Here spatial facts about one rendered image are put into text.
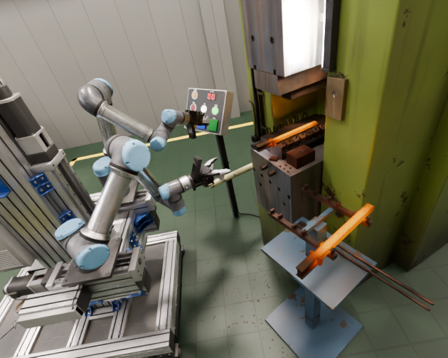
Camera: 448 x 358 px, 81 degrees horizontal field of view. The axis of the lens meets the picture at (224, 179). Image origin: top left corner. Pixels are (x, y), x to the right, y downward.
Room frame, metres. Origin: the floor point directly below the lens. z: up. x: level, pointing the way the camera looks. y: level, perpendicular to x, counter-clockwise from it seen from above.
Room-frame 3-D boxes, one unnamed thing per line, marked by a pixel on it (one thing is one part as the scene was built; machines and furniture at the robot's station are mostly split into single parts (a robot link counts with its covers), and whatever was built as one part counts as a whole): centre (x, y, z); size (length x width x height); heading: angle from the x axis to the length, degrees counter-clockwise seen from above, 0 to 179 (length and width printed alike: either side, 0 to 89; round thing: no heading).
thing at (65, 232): (0.84, 0.67, 0.98); 0.13 x 0.12 x 0.14; 41
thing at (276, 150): (1.33, -0.49, 0.96); 0.42 x 0.20 x 0.09; 110
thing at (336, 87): (1.01, -0.53, 1.27); 0.09 x 0.02 x 0.17; 20
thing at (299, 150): (1.12, -0.41, 0.95); 0.12 x 0.09 x 0.07; 110
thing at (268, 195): (1.29, -0.52, 0.69); 0.56 x 0.38 x 0.45; 110
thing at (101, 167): (1.35, 0.66, 0.98); 0.13 x 0.12 x 0.14; 170
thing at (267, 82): (1.33, -0.49, 1.32); 0.42 x 0.20 x 0.10; 110
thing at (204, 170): (1.09, 0.11, 0.97); 0.12 x 0.08 x 0.09; 110
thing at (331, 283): (0.71, -0.33, 0.67); 0.40 x 0.30 x 0.02; 29
